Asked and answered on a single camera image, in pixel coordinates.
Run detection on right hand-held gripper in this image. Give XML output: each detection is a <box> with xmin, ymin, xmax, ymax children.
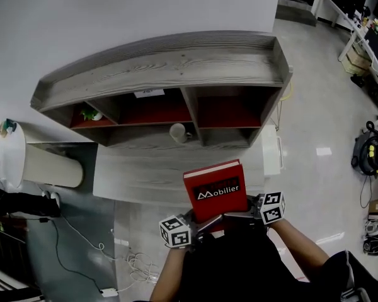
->
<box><xmin>222</xmin><ymin>191</ymin><xmax>287</xmax><ymax>229</ymax></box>

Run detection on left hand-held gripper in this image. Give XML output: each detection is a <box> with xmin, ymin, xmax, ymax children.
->
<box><xmin>159</xmin><ymin>210</ymin><xmax>224</xmax><ymax>252</ymax></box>

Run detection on red hardcover book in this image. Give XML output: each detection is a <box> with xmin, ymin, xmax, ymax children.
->
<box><xmin>183</xmin><ymin>159</ymin><xmax>249</xmax><ymax>225</ymax></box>

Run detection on person's right forearm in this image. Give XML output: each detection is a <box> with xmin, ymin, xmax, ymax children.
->
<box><xmin>269</xmin><ymin>218</ymin><xmax>330</xmax><ymax>282</ymax></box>

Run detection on person's left forearm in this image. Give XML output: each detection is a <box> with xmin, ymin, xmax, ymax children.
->
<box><xmin>149</xmin><ymin>247</ymin><xmax>185</xmax><ymax>302</ymax></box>

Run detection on grey wooden desk with hutch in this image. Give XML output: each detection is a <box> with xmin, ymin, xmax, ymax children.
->
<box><xmin>30</xmin><ymin>30</ymin><xmax>294</xmax><ymax>206</ymax></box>

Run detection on long white office desk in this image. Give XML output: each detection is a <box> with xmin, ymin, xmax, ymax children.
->
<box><xmin>313</xmin><ymin>0</ymin><xmax>378</xmax><ymax>119</ymax></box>

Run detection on person's black trousers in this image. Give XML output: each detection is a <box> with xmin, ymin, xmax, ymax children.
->
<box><xmin>173</xmin><ymin>225</ymin><xmax>322</xmax><ymax>302</ymax></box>

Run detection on white mug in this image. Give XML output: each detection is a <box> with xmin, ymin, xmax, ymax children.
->
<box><xmin>169</xmin><ymin>123</ymin><xmax>193</xmax><ymax>144</ymax></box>

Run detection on person's black shirt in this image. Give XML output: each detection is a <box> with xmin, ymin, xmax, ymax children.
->
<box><xmin>308</xmin><ymin>250</ymin><xmax>378</xmax><ymax>302</ymax></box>

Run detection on black framed picture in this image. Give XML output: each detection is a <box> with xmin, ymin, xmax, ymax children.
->
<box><xmin>134</xmin><ymin>88</ymin><xmax>164</xmax><ymax>99</ymax></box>

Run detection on black and yellow vacuum cleaner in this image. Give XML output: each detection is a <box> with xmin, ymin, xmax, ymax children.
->
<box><xmin>351</xmin><ymin>121</ymin><xmax>378</xmax><ymax>176</ymax></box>

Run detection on small potted green plant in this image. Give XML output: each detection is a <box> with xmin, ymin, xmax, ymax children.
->
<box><xmin>79</xmin><ymin>107</ymin><xmax>103</xmax><ymax>121</ymax></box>

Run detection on tan storage crate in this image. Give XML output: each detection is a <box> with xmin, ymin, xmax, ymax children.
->
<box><xmin>345</xmin><ymin>45</ymin><xmax>372</xmax><ymax>75</ymax></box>

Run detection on small green ornament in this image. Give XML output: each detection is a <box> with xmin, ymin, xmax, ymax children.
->
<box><xmin>0</xmin><ymin>118</ymin><xmax>18</xmax><ymax>137</ymax></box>

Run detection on tangle of white cables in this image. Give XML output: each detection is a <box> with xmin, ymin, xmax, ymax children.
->
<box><xmin>125</xmin><ymin>252</ymin><xmax>160</xmax><ymax>284</ymax></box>

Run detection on long white floor cable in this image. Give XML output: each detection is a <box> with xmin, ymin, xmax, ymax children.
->
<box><xmin>61</xmin><ymin>215</ymin><xmax>117</xmax><ymax>260</ymax></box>

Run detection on black vacuum cleaner cable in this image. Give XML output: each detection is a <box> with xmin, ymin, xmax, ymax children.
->
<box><xmin>360</xmin><ymin>173</ymin><xmax>374</xmax><ymax>209</ymax></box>

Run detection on white side table gold frame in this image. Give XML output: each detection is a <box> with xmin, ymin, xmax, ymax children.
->
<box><xmin>270</xmin><ymin>80</ymin><xmax>294</xmax><ymax>131</ymax></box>

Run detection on black floor cable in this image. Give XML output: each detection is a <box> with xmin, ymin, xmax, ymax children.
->
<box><xmin>39</xmin><ymin>218</ymin><xmax>103</xmax><ymax>294</ymax></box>

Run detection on white round pedestal table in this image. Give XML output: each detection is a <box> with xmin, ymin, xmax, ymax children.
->
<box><xmin>0</xmin><ymin>121</ymin><xmax>84</xmax><ymax>190</ymax></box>

